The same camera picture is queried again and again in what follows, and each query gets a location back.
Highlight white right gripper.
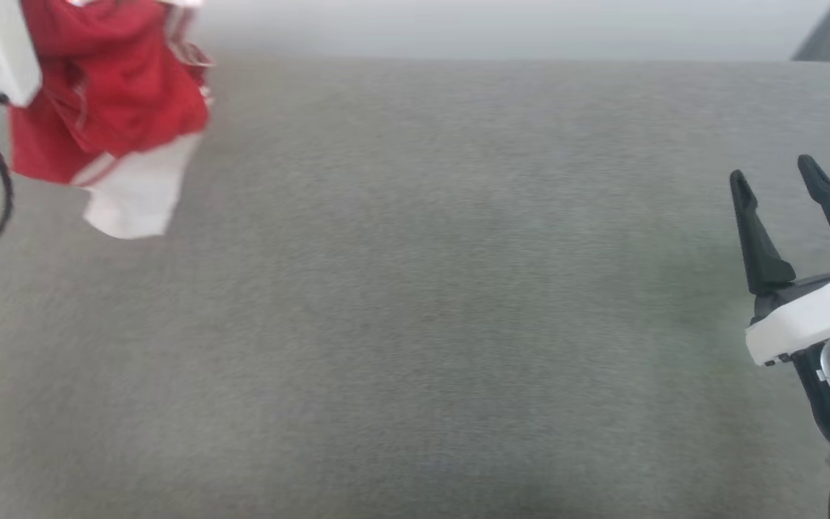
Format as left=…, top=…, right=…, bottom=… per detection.
left=730, top=154, right=830, bottom=368

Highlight red and white basketball jersey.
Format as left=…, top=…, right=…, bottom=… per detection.
left=9, top=0, right=215, bottom=240

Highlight grey fabric sofa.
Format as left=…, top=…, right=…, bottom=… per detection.
left=0, top=56, right=830, bottom=519

